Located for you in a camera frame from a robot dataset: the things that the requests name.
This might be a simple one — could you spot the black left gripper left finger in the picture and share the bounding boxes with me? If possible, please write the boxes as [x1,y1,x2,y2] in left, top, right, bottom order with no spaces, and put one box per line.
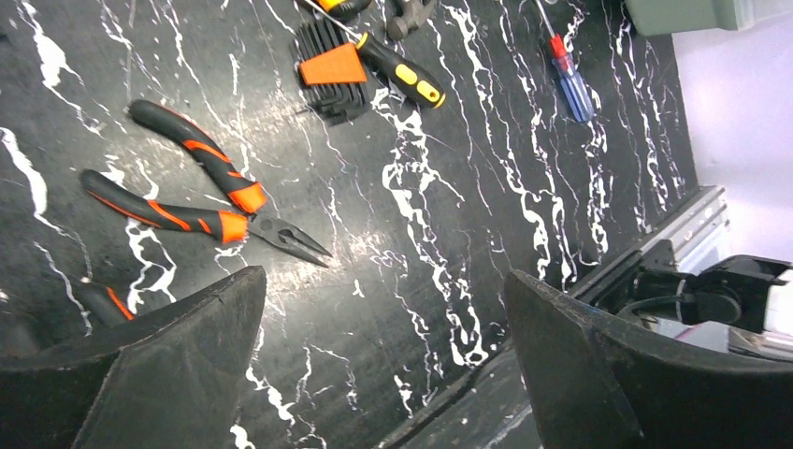
[1,266,267,448]

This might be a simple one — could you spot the orange black needle-nose pliers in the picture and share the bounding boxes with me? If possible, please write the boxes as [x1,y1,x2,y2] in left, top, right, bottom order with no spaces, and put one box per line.
[79,98,333,267]

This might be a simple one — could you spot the orange black cutting pliers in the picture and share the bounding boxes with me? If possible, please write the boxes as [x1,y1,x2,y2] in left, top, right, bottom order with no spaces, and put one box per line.
[74,282,134,327]

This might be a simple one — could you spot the blue red handle screwdriver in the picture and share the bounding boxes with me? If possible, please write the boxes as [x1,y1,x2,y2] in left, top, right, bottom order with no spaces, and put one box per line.
[535,1,595,123]

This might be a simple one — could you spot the translucent lid green toolbox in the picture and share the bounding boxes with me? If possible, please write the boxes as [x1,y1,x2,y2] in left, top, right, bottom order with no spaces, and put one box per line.
[625,0,792,36]

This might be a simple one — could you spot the black hex key set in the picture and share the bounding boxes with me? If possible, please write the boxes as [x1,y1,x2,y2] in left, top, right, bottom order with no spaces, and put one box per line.
[295,19,370,123]

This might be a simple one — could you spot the black yellow handle screwdriver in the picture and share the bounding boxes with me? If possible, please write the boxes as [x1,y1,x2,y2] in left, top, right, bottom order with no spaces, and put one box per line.
[303,1,446,109]

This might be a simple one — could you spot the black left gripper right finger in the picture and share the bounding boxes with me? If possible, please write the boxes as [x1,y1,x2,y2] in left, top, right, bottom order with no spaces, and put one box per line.
[504,270,792,448]

